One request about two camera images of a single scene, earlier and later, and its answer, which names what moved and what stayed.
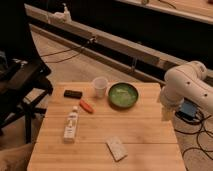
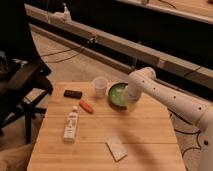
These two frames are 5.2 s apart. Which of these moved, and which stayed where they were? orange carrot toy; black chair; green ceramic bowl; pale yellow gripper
Moved: pale yellow gripper
Stayed: green ceramic bowl; black chair; orange carrot toy
